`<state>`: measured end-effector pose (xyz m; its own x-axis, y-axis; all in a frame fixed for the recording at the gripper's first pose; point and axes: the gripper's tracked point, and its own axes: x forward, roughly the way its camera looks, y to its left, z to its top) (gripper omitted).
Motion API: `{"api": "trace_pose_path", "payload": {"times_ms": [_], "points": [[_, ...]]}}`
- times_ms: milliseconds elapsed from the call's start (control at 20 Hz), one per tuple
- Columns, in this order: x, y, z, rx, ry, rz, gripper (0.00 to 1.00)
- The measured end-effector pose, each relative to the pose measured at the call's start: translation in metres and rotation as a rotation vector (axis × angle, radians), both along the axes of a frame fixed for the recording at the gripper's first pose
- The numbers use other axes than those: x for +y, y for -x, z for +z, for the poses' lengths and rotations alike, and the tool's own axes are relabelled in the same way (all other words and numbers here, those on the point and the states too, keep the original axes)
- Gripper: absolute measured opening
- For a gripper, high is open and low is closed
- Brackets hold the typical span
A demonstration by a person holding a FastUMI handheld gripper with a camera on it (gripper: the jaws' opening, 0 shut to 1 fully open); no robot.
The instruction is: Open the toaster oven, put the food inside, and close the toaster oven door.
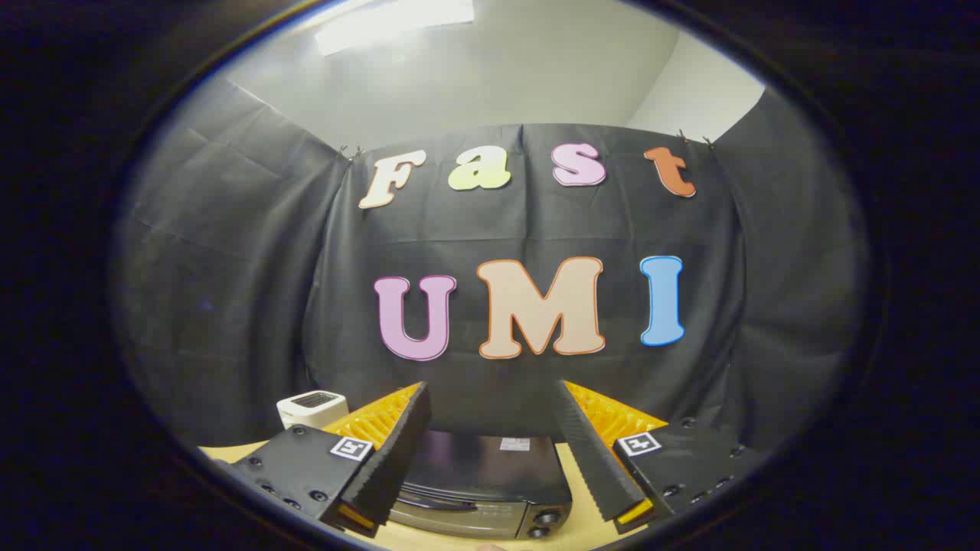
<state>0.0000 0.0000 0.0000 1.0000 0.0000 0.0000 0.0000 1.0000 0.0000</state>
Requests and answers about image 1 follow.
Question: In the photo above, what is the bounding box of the black toaster oven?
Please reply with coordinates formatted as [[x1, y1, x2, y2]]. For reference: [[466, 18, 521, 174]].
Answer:
[[387, 430, 573, 540]]

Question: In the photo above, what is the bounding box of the small white appliance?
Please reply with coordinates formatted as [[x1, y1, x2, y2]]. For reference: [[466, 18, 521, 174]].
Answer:
[[276, 390, 350, 431]]

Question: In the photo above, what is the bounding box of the black backdrop cloth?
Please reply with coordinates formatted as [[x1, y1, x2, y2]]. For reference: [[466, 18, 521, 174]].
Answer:
[[115, 77, 870, 456]]

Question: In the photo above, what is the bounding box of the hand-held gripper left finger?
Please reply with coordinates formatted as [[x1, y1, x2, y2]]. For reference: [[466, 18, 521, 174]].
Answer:
[[230, 381, 432, 539]]

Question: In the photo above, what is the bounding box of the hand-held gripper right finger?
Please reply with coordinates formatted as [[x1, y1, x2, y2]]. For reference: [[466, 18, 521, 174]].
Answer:
[[553, 380, 755, 535]]

